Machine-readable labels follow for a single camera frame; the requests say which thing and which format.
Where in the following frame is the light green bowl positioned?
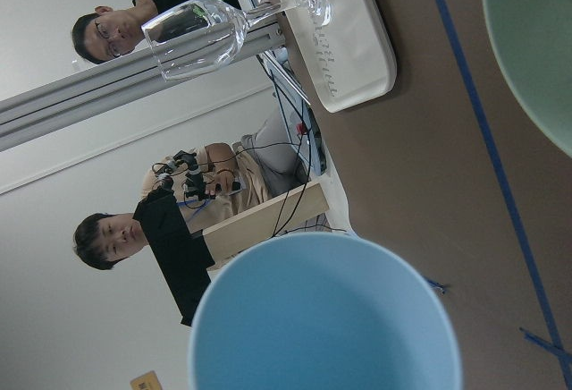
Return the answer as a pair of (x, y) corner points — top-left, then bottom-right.
(482, 0), (571, 155)

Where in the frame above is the aluminium frame post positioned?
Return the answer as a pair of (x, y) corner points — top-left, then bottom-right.
(1, 21), (285, 151)

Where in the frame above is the seated person beige shirt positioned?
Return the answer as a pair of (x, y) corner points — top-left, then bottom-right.
(73, 111), (307, 326)

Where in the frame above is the clear wine glass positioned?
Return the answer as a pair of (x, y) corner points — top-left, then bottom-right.
(142, 0), (332, 81)

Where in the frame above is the person with glasses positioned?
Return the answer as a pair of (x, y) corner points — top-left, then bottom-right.
(71, 0), (189, 64)

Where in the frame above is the light blue plastic cup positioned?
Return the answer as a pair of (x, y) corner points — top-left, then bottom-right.
(189, 233), (464, 389)

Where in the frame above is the cream bear tray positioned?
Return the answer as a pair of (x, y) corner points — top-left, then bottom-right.
(287, 0), (397, 113)

